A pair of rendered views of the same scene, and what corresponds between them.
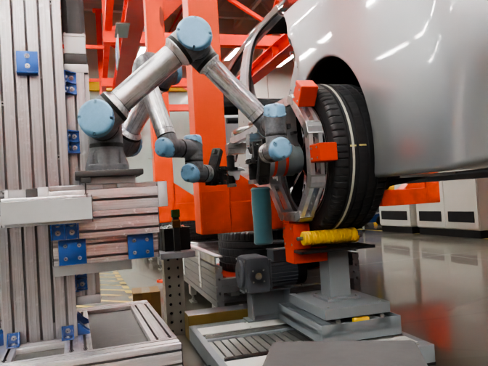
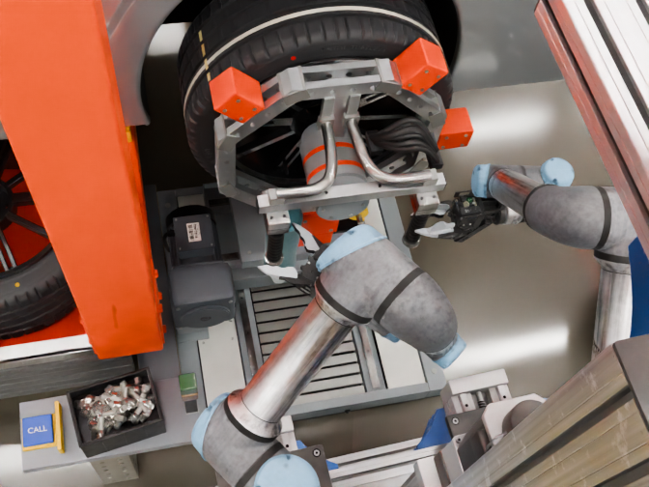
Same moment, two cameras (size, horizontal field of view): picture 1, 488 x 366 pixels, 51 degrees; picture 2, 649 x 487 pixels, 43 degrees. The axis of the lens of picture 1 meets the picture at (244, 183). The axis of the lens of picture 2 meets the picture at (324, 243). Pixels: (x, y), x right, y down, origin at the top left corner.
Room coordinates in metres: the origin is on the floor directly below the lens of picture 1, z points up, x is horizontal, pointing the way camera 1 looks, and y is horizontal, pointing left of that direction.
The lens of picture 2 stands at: (2.34, 0.94, 2.52)
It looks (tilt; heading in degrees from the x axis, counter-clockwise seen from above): 62 degrees down; 264
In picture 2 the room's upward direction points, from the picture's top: 12 degrees clockwise
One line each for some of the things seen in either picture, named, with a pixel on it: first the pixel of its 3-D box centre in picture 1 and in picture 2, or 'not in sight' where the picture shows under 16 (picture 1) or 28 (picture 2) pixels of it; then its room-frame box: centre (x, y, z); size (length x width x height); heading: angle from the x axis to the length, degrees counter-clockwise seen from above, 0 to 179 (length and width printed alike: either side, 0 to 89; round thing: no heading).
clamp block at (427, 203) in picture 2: (258, 139); (422, 192); (2.03, -0.07, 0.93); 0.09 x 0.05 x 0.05; 106
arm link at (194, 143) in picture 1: (190, 148); not in sight; (2.08, 0.21, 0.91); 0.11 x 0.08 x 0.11; 141
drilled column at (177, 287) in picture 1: (173, 293); (110, 446); (2.73, 0.41, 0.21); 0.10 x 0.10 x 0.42; 16
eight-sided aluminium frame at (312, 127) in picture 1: (291, 160); (327, 145); (2.25, -0.22, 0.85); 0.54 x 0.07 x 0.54; 16
